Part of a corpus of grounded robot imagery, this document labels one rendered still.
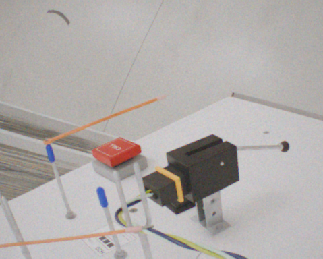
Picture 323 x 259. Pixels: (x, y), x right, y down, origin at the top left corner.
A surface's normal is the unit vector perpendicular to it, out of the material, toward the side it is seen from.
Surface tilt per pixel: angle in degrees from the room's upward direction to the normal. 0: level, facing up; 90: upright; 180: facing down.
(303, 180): 54
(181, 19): 0
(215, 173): 82
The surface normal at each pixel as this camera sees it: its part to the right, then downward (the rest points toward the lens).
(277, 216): -0.17, -0.91
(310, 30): -0.72, -0.23
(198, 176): 0.48, 0.27
